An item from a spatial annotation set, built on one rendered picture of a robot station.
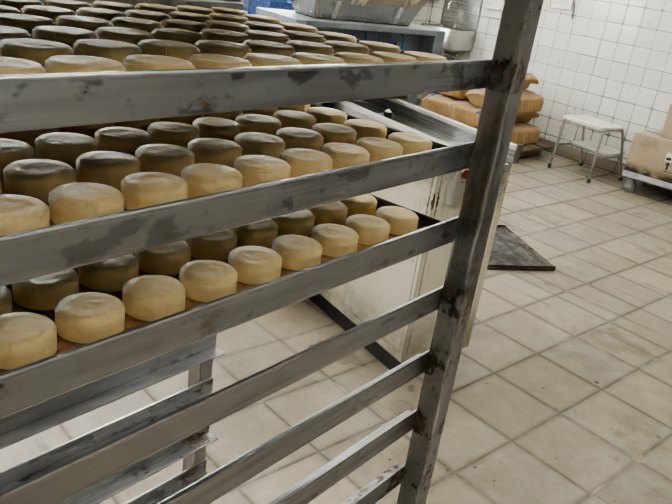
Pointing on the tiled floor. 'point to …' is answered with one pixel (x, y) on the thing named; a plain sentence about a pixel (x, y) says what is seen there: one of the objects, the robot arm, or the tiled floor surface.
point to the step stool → (592, 141)
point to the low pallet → (534, 149)
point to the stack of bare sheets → (515, 254)
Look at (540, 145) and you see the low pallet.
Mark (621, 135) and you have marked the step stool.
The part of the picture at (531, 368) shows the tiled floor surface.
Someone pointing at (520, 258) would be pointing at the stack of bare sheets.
